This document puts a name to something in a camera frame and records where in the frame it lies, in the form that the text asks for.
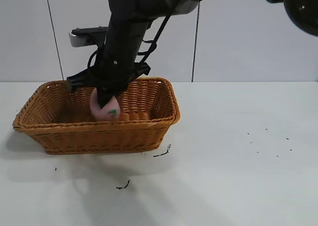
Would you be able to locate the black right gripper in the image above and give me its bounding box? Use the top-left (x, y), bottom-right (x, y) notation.
top-left (66, 19), bottom-right (152, 110)

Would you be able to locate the pink soft toy peach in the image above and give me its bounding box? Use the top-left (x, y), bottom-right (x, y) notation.
top-left (89, 88), bottom-right (122, 124)

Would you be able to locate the brown woven wicker basket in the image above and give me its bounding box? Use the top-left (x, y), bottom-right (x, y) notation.
top-left (12, 77), bottom-right (181, 155)

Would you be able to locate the black camera cable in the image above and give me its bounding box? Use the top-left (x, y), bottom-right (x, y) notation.
top-left (86, 48), bottom-right (99, 74)

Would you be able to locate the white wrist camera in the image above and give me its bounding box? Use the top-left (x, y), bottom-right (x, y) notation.
top-left (69, 26), bottom-right (109, 47)

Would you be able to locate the black coiled cable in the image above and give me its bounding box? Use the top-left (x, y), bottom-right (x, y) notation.
top-left (135, 11), bottom-right (174, 63)

